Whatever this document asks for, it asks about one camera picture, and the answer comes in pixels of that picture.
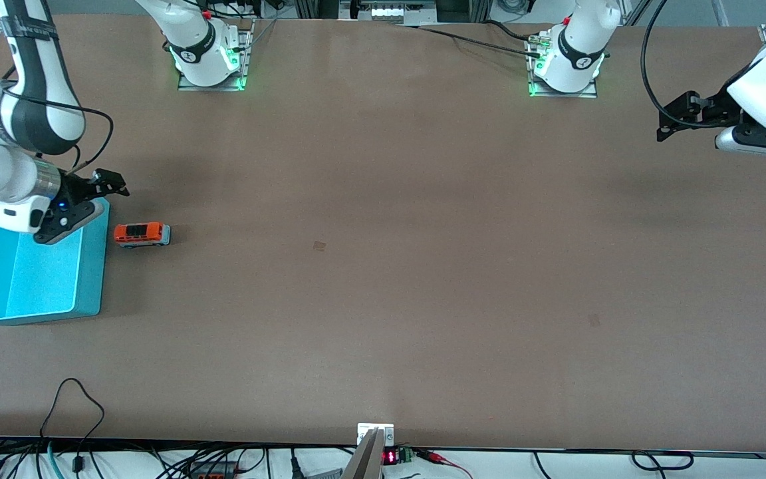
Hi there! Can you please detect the black power strip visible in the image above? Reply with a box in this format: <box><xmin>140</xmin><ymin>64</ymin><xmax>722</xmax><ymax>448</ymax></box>
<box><xmin>187</xmin><ymin>461</ymin><xmax>241</xmax><ymax>479</ymax></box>

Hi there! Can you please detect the white lit device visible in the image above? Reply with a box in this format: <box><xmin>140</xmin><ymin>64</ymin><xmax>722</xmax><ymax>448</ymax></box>
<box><xmin>340</xmin><ymin>0</ymin><xmax>437</xmax><ymax>21</ymax></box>

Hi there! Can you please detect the black looped cable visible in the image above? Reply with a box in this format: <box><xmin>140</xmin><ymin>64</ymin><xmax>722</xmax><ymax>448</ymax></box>
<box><xmin>39</xmin><ymin>378</ymin><xmax>106</xmax><ymax>479</ymax></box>

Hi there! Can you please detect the orange toy bus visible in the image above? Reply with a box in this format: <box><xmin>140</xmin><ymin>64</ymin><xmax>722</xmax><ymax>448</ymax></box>
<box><xmin>114</xmin><ymin>222</ymin><xmax>172</xmax><ymax>249</ymax></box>

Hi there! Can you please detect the thick black table cable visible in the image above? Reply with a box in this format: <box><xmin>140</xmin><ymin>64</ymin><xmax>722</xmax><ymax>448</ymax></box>
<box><xmin>486</xmin><ymin>19</ymin><xmax>538</xmax><ymax>42</ymax></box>

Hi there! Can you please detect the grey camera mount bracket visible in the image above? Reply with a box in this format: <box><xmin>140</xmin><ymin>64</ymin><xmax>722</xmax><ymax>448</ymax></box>
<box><xmin>342</xmin><ymin>424</ymin><xmax>395</xmax><ymax>479</ymax></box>

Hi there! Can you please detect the blue plastic box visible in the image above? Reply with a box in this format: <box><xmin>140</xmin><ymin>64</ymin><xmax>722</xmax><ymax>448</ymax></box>
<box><xmin>0</xmin><ymin>196</ymin><xmax>110</xmax><ymax>325</ymax></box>

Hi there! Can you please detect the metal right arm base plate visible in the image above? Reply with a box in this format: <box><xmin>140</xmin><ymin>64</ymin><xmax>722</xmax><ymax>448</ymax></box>
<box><xmin>178</xmin><ymin>20</ymin><xmax>254</xmax><ymax>92</ymax></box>

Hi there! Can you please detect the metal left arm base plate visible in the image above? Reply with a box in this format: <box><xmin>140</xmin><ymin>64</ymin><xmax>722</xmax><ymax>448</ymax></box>
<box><xmin>526</xmin><ymin>33</ymin><xmax>598</xmax><ymax>98</ymax></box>

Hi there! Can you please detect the thin black table cable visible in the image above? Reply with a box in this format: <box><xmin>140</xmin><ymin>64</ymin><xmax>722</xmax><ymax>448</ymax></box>
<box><xmin>396</xmin><ymin>25</ymin><xmax>543</xmax><ymax>57</ymax></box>

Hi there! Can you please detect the black coiled cable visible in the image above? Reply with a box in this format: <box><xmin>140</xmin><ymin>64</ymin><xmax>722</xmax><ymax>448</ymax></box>
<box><xmin>631</xmin><ymin>450</ymin><xmax>694</xmax><ymax>471</ymax></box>

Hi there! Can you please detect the red clip test lead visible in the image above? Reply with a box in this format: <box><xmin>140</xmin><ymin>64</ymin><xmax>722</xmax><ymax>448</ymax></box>
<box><xmin>416</xmin><ymin>450</ymin><xmax>473</xmax><ymax>479</ymax></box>

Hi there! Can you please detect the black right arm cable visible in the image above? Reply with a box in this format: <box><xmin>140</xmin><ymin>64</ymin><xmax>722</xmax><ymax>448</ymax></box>
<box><xmin>0</xmin><ymin>90</ymin><xmax>115</xmax><ymax>177</ymax></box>

